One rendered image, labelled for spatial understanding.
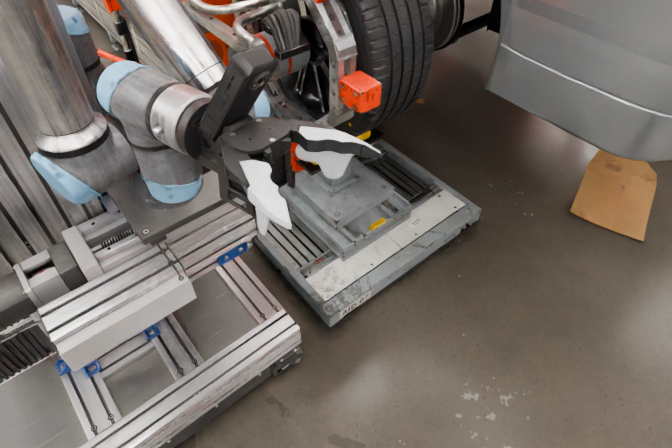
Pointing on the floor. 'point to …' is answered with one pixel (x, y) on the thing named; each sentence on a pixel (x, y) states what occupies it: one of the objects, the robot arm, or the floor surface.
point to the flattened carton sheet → (616, 194)
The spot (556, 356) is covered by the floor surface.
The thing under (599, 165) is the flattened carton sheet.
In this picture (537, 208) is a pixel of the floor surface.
